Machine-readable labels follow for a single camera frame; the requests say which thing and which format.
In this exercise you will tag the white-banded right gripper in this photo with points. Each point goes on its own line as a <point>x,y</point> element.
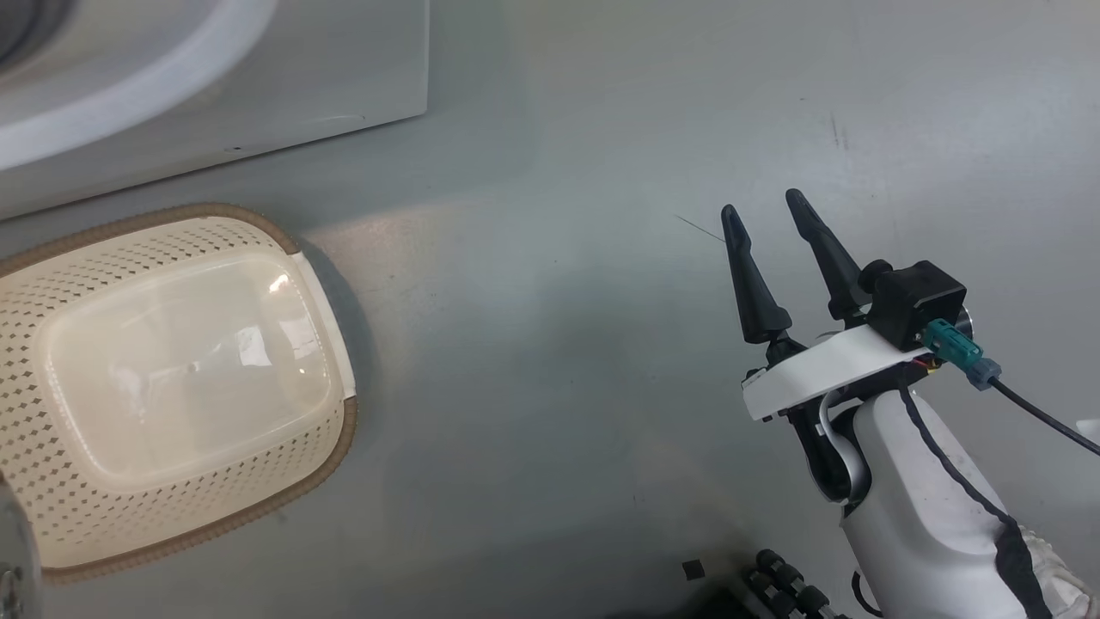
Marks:
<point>825,365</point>

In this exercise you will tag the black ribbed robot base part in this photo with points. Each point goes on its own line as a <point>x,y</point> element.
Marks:
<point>791,585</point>

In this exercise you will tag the small black square piece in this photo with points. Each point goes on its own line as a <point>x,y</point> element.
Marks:
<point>693,569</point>

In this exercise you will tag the cream perforated laundry basket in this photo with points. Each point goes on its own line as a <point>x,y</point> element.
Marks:
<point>172,378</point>

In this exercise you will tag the black glass washing machine door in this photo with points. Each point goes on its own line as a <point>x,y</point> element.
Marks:
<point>13,550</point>

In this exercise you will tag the white filter access cover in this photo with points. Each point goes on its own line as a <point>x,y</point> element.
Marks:
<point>318,133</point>

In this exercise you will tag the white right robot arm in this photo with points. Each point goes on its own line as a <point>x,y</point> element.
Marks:
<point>919,516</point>

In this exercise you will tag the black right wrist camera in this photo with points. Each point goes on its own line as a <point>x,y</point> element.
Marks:
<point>915,297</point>

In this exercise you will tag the white front-load washing machine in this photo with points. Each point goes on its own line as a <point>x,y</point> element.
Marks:
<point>301,69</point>

